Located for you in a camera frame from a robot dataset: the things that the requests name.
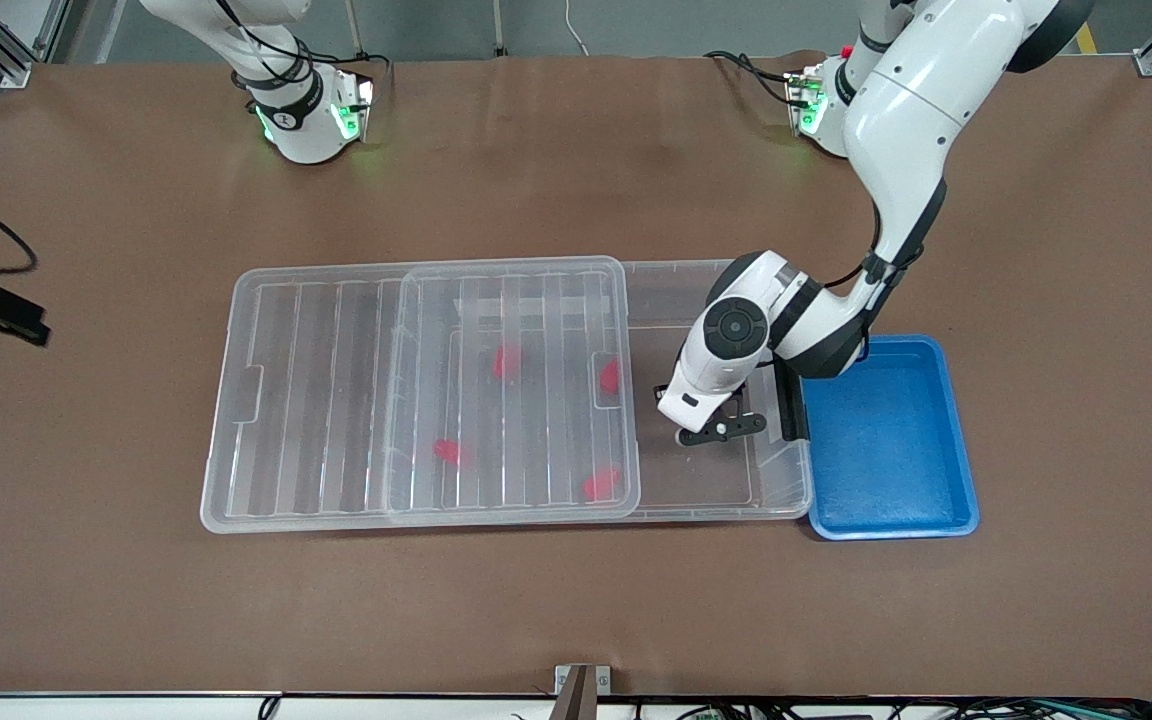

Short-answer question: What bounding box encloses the metal table edge bracket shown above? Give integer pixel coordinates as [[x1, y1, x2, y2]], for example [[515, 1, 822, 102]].
[[551, 664, 614, 720]]

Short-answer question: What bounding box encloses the black left base cable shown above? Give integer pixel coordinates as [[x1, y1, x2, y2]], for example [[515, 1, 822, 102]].
[[704, 50, 802, 109]]

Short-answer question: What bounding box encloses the clear plastic storage box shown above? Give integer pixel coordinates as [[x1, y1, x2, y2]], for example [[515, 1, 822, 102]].
[[386, 258, 815, 523]]

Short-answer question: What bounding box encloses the blue plastic tray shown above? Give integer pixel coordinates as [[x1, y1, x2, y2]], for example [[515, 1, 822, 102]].
[[801, 335, 980, 541]]

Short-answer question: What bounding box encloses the large table cover mat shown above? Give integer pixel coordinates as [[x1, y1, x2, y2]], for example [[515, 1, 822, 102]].
[[0, 50, 1152, 698]]

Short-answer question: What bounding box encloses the black box latch handle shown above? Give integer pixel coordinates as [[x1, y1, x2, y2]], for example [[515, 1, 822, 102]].
[[776, 355, 810, 443]]

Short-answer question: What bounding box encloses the black base cable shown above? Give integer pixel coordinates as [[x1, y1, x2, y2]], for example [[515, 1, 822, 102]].
[[211, 0, 392, 91], [704, 50, 802, 109]]

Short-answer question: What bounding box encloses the black right base cable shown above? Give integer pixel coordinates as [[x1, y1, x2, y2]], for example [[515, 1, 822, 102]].
[[211, 0, 392, 91]]

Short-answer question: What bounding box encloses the clear plastic box lid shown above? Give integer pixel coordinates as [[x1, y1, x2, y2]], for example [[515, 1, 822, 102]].
[[200, 256, 642, 534]]

